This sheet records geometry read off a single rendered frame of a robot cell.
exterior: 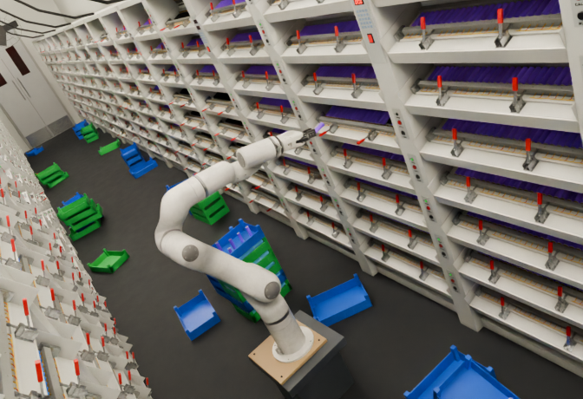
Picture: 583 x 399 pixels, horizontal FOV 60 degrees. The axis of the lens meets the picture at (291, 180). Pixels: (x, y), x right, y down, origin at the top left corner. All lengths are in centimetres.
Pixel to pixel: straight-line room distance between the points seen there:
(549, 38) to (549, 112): 20
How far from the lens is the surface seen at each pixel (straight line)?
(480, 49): 149
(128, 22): 424
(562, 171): 158
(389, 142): 201
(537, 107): 151
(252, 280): 195
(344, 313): 270
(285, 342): 219
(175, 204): 177
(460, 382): 219
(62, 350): 149
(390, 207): 232
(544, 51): 138
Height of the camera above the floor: 180
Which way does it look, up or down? 25 degrees down
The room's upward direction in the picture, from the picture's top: 25 degrees counter-clockwise
